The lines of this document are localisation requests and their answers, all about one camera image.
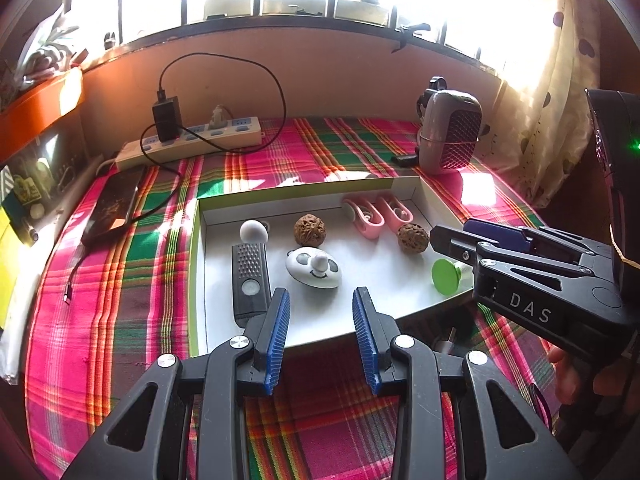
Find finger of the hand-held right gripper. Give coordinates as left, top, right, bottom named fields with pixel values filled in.
left=462, top=217, right=613, bottom=263
left=430, top=224, right=583, bottom=282

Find large brown walnut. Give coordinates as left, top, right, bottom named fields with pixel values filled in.
left=293, top=213, right=328, bottom=247

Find white plastic sheet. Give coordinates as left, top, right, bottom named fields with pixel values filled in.
left=0, top=255, right=48, bottom=386

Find thin black cable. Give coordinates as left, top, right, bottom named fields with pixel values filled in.
left=62, top=245, right=88, bottom=306

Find yellow boxes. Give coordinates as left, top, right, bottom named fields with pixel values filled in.
left=0, top=205, right=26, bottom=331

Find orange shelf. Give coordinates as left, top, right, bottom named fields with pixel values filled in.
left=0, top=67, right=85, bottom=163

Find black charger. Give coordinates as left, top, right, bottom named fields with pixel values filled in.
left=152, top=89, right=182, bottom=142

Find black clip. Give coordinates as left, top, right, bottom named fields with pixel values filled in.
left=392, top=24, right=431, bottom=53

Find white and green cardboard box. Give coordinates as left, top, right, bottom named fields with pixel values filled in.
left=187, top=175, right=481, bottom=356

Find plaid blanket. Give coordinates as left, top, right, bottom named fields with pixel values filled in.
left=25, top=116, right=556, bottom=480

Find black charger cable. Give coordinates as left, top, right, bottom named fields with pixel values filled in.
left=135, top=52, right=287, bottom=226

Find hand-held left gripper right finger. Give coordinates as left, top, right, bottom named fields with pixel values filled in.
left=351, top=286, right=583, bottom=480

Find patterned curtain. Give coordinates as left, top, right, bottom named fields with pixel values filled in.
left=480, top=0, right=601, bottom=208

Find white round knob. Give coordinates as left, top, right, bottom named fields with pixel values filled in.
left=240, top=220, right=271, bottom=246

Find pink ear hook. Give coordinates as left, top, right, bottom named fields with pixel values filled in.
left=342, top=197, right=385, bottom=240
left=376, top=196, right=413, bottom=226

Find person's right hand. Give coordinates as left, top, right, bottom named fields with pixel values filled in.
left=547, top=345, right=593, bottom=407

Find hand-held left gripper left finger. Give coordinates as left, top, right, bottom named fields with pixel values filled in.
left=60, top=287, right=292, bottom=480

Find green and white spool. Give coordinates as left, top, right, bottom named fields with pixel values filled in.
left=431, top=258, right=475, bottom=308

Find white panda-face gadget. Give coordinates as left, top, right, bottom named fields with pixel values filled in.
left=285, top=246, right=342, bottom=289

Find small grey heater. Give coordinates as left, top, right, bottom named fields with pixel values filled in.
left=417, top=76, right=483, bottom=175

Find small brown walnut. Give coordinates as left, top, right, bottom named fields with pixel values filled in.
left=397, top=223, right=430, bottom=253

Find black handheld device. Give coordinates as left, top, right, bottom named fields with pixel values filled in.
left=231, top=242, right=268, bottom=326

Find black smartphone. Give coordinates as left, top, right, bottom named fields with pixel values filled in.
left=81, top=166, right=147, bottom=247

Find beige power strip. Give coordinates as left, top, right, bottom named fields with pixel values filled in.
left=115, top=116, right=263, bottom=171

